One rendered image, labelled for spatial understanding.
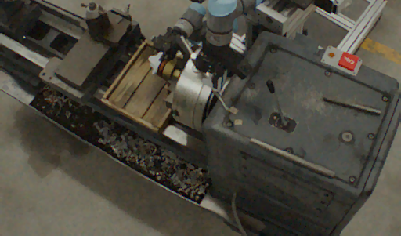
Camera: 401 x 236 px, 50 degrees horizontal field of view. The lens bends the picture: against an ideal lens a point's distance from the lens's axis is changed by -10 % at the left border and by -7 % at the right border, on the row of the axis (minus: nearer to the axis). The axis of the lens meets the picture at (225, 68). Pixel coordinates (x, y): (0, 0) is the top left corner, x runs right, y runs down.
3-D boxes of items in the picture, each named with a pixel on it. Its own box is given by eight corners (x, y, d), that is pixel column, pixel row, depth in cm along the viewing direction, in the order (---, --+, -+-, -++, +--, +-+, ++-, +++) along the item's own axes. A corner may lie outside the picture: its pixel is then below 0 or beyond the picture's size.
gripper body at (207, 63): (207, 56, 147) (209, 26, 139) (231, 67, 144) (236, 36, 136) (194, 70, 142) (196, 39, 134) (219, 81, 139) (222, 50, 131)
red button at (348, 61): (358, 60, 158) (359, 56, 157) (352, 73, 155) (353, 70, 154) (342, 53, 160) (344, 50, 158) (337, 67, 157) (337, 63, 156)
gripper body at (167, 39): (153, 56, 187) (170, 34, 193) (171, 64, 185) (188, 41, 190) (151, 45, 181) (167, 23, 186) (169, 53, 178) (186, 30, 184)
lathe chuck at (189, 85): (238, 74, 193) (231, 35, 165) (200, 141, 181) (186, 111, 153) (218, 67, 195) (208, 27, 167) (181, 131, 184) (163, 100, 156)
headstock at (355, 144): (386, 132, 184) (414, 83, 151) (343, 234, 161) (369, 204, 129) (260, 77, 201) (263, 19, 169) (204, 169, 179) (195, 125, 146)
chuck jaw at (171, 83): (196, 86, 171) (179, 110, 164) (196, 95, 175) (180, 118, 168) (171, 74, 174) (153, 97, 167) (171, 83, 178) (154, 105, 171)
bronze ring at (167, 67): (187, 60, 175) (167, 51, 178) (174, 79, 171) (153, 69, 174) (189, 74, 183) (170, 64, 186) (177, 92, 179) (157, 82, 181)
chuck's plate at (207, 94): (246, 78, 192) (240, 39, 164) (208, 144, 180) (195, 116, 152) (238, 75, 193) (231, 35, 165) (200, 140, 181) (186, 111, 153)
